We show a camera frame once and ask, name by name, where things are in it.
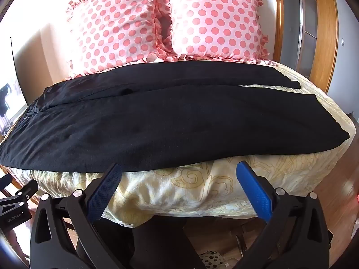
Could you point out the black dotted white cloth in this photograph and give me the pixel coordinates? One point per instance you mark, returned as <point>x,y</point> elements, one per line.
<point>211,260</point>

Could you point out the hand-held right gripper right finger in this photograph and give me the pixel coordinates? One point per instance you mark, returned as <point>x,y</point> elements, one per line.
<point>253,190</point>

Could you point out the wooden framed door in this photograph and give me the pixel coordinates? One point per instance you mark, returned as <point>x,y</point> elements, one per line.
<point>305,28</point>

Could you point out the pink polka dot ruffled pillow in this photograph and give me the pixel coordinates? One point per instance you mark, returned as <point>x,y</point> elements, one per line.
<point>117,33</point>
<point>218,19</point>

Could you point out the white wall switch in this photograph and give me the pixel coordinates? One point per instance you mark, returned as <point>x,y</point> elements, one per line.
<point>343,41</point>

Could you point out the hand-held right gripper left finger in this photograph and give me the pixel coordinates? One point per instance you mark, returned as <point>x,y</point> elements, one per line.
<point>104,190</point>

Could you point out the black pants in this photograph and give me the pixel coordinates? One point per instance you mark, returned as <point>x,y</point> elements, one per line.
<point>168,123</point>

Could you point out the yellow patterned bedspread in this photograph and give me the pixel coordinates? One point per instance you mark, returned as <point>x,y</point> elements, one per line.
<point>174,190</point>

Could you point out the framed picture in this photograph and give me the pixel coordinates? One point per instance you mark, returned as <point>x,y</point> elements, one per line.
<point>11,101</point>

